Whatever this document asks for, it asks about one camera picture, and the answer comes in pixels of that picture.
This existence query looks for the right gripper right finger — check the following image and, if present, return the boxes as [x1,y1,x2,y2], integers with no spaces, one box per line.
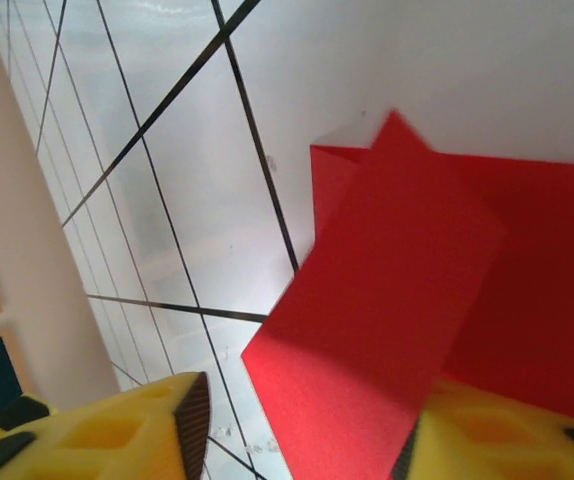
[396,379,574,480]

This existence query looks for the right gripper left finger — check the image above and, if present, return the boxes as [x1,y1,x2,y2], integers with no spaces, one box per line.
[0,371,212,480]

